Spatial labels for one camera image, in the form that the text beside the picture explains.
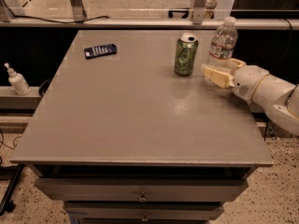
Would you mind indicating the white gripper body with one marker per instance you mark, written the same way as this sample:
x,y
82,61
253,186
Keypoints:
x,y
248,80

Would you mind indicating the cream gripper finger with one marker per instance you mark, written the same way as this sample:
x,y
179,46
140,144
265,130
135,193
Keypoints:
x,y
219,76
234,64

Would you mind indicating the clear plastic water bottle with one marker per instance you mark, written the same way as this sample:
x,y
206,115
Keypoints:
x,y
223,43

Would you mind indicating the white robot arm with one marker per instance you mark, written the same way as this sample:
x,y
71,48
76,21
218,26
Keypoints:
x,y
278,98

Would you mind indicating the green soda can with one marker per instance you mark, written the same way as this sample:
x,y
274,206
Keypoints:
x,y
186,50

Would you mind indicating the white pump dispenser bottle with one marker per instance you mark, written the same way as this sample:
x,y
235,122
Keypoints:
x,y
17,81

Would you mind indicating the dark blue snack bar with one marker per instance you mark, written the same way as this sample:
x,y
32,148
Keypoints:
x,y
100,51

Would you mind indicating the grey drawer cabinet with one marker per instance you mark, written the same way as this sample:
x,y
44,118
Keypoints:
x,y
130,116

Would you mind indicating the grey drawer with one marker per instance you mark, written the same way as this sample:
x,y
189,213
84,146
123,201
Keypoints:
x,y
144,211
141,190

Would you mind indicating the top grey drawer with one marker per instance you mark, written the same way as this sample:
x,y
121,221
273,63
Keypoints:
x,y
141,190

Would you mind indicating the right metal frame post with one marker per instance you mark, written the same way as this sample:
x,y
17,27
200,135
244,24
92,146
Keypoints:
x,y
198,11

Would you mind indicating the metal frame post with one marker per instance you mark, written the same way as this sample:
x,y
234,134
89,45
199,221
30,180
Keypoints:
x,y
198,11
79,13

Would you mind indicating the left metal frame post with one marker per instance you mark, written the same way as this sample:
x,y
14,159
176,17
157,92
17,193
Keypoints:
x,y
79,13

